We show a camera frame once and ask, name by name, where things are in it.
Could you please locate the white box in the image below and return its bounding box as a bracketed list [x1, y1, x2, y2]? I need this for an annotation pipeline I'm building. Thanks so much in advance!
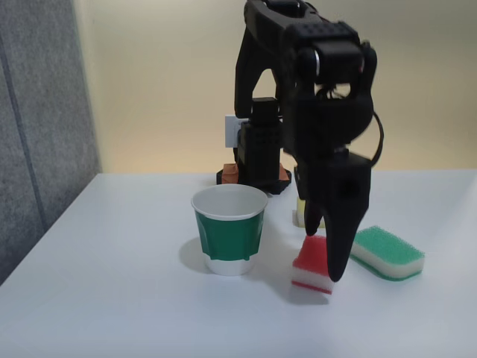
[225, 115, 249, 148]

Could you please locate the grey partition panel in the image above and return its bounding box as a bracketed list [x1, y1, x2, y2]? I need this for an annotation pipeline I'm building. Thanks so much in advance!
[0, 0, 102, 288]

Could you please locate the yellow and white sponge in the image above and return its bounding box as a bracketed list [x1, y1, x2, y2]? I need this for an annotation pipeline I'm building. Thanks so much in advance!
[292, 197, 326, 229]

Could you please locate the white paper cup green band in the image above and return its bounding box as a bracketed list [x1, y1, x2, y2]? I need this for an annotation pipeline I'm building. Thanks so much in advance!
[191, 184, 269, 277]

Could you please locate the green and white sponge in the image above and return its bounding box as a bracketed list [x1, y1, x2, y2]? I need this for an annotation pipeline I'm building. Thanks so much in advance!
[350, 225, 426, 282]

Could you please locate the red and white sponge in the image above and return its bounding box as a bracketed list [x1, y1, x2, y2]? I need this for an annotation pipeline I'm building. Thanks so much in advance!
[291, 234, 335, 295]

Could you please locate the black arm wire bundle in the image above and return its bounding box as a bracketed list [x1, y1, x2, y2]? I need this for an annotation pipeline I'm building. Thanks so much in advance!
[370, 110, 385, 166]

